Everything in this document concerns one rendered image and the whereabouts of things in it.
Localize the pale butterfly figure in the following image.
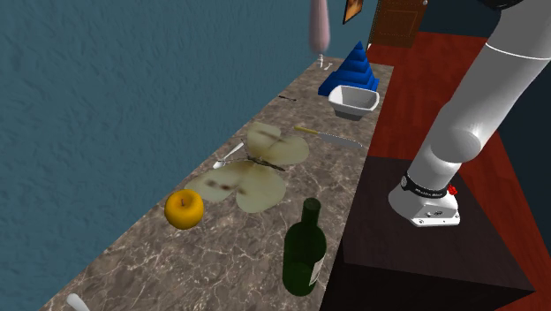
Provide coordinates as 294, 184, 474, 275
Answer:
184, 121, 311, 215

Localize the white spoon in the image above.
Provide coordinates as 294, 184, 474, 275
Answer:
212, 142, 245, 170

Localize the white square bowl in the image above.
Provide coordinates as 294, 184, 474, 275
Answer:
328, 84, 381, 122

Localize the dark green wine bottle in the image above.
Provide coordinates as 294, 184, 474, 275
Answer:
282, 197, 328, 298

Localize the yellow apple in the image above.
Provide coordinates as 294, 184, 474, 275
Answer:
163, 188, 205, 231

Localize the blue stepped pyramid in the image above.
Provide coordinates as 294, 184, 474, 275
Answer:
317, 41, 381, 97

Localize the pink vase on white foot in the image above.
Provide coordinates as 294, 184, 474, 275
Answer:
308, 0, 335, 71

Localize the dark robot stand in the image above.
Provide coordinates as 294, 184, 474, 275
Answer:
319, 155, 536, 311

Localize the brown wooden door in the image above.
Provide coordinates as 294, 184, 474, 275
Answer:
368, 0, 429, 49

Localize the white rounded object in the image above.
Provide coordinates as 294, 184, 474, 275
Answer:
65, 292, 91, 311

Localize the yellow-handled knife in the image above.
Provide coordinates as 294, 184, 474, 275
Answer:
293, 125, 364, 150

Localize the orange framed wall picture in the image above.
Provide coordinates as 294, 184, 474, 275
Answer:
342, 0, 365, 26

